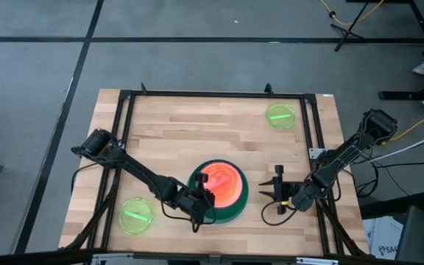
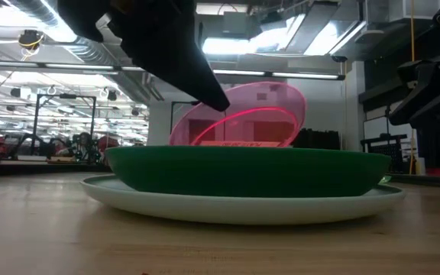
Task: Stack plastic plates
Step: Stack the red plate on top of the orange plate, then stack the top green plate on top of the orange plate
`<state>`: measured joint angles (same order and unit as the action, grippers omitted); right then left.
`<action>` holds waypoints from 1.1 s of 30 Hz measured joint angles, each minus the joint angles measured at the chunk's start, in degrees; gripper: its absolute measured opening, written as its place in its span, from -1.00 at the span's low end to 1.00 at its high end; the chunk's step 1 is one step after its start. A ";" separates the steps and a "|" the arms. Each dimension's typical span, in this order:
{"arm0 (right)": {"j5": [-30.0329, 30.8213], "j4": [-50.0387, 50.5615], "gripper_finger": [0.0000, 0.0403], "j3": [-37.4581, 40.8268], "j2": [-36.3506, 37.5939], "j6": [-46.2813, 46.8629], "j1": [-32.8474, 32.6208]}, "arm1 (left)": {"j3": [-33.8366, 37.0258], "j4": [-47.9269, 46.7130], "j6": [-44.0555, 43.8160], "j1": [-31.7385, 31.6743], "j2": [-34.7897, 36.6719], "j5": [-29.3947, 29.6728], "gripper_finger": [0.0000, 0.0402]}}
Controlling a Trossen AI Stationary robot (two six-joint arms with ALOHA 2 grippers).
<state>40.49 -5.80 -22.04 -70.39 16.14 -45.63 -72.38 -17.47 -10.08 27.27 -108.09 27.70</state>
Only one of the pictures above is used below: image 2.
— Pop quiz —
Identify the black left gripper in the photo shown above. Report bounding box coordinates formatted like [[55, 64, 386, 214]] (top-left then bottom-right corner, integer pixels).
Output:
[[57, 0, 231, 112]]

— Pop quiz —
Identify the pink transparent plastic plate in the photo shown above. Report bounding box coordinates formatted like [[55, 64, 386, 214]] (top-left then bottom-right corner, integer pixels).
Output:
[[168, 81, 308, 148]]

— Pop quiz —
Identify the stack of black crates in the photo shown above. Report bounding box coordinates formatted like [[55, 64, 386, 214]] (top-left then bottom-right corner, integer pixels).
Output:
[[293, 128, 341, 151]]

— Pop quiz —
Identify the black equipment cart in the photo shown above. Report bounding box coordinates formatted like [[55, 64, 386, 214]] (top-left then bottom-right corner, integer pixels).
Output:
[[360, 133, 411, 173]]

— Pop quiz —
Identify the red chair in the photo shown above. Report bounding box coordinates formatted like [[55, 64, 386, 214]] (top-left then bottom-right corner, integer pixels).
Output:
[[97, 135, 121, 150]]

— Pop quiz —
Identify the dark green bowl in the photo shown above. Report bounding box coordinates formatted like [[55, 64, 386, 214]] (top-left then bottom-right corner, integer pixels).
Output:
[[104, 145, 393, 199]]

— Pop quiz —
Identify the long ceiling light bar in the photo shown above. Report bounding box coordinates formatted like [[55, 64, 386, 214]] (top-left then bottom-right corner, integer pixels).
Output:
[[0, 60, 346, 81]]

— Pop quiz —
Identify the person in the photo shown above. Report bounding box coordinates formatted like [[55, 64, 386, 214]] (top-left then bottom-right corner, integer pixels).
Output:
[[73, 131, 102, 164]]

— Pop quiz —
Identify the large pale green plate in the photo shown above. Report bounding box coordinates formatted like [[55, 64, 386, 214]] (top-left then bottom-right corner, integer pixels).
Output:
[[79, 173, 407, 225]]

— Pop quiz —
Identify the yellow hanging cable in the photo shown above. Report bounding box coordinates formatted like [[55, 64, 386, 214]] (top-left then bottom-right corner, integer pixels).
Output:
[[408, 0, 416, 175]]

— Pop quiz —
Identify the tall black rig frame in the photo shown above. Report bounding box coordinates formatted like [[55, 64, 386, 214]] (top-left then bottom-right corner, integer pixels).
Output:
[[31, 92, 98, 157]]

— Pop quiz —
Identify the ceiling cable reel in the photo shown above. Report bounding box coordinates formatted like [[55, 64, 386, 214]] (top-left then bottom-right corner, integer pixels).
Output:
[[17, 29, 46, 50]]

